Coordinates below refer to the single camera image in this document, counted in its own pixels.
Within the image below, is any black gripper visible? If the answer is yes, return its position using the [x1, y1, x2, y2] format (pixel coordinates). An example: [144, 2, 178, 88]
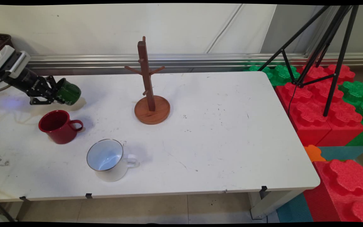
[4, 67, 60, 106]

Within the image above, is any green enamel mug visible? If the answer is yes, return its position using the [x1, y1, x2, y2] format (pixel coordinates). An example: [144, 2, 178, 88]
[55, 78, 82, 106]

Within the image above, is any red mug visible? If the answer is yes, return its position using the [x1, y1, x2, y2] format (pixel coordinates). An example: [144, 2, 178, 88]
[38, 110, 84, 145]

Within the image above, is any white enamel mug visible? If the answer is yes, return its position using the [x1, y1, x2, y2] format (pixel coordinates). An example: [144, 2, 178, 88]
[86, 139, 140, 182]

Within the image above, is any wooden mug tree stand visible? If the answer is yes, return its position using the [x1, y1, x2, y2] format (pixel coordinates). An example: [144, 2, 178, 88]
[124, 36, 171, 125]

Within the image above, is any green foam building block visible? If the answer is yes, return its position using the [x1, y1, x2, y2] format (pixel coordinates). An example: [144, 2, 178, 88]
[243, 64, 301, 86]
[337, 81, 363, 146]

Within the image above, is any white table leg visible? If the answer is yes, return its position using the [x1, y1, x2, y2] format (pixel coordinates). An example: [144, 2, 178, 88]
[248, 189, 305, 220]

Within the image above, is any red foam building block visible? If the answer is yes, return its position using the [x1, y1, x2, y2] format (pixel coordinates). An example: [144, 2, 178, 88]
[304, 159, 363, 223]
[297, 64, 363, 147]
[274, 80, 333, 147]

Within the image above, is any orange foam piece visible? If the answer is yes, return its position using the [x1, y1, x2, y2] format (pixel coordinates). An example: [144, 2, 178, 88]
[304, 145, 326, 163]

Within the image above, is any teal foam block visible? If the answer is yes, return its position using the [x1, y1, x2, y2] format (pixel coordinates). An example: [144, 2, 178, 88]
[318, 146, 363, 161]
[276, 193, 314, 223]

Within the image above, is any black tripod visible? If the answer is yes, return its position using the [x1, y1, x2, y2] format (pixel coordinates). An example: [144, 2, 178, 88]
[257, 5, 360, 117]

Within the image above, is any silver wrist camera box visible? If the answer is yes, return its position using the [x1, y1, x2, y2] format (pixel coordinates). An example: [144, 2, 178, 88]
[0, 45, 31, 79]

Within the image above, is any black floor cable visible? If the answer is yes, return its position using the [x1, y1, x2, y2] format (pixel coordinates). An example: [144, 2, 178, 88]
[0, 194, 16, 222]

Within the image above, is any aluminium wall rail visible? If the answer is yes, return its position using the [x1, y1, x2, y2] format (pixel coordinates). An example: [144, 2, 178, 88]
[27, 53, 363, 69]

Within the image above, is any white wall cable conduit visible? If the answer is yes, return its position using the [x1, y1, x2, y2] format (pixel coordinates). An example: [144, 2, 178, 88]
[205, 4, 244, 54]

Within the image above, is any thin black tripod cable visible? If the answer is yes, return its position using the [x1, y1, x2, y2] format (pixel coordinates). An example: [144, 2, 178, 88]
[287, 83, 298, 122]

